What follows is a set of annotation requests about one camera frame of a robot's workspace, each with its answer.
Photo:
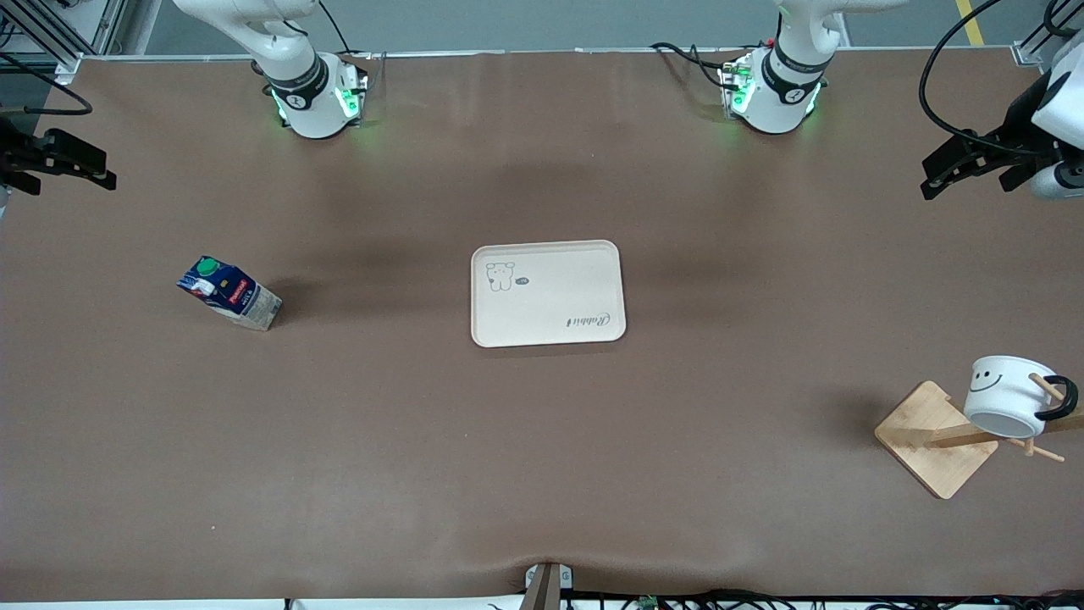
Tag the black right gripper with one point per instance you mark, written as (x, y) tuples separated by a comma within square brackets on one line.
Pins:
[(15, 155)]

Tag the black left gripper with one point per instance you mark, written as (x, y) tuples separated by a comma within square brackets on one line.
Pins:
[(1019, 130)]

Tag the blue milk carton green cap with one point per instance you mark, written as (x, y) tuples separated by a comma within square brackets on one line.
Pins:
[(233, 292)]

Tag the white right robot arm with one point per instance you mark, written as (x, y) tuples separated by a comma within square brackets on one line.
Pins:
[(309, 93)]

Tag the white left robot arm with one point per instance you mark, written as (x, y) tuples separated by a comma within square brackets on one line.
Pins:
[(779, 93)]

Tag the cream tray with rabbit print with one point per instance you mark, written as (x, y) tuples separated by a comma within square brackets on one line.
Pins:
[(550, 296)]

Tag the wooden mug tree stand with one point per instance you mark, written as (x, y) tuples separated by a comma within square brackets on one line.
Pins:
[(936, 440)]

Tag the brown table cover sheet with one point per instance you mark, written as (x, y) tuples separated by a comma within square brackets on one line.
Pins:
[(542, 457)]

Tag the aluminium frame profile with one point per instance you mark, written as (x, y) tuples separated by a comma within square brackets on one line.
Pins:
[(110, 21), (1029, 52)]

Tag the camera mount pole with bracket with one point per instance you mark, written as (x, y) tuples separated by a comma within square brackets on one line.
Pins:
[(546, 589)]

